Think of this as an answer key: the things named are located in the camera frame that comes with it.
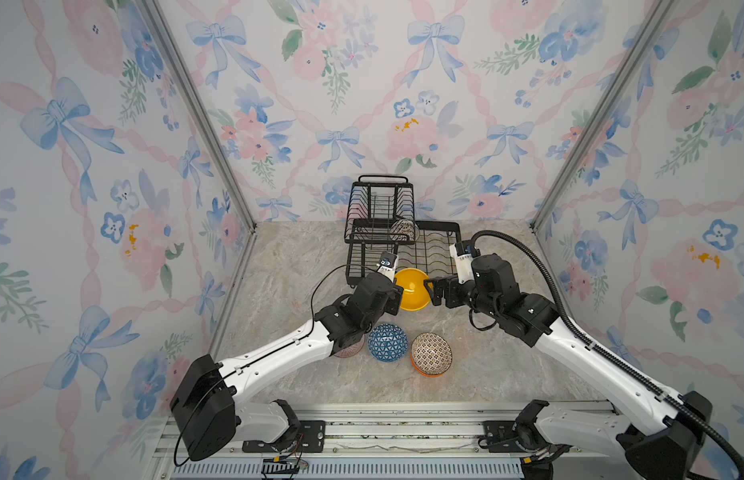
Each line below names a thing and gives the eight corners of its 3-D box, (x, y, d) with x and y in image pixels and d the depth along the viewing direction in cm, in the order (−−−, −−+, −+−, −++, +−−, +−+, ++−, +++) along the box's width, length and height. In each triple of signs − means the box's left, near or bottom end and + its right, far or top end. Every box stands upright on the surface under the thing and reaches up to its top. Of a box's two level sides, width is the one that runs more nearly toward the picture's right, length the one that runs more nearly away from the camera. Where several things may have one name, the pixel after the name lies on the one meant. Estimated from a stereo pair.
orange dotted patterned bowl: (411, 377, 85) (414, 369, 80) (409, 342, 92) (411, 332, 86) (450, 377, 85) (455, 369, 80) (444, 342, 92) (449, 332, 87)
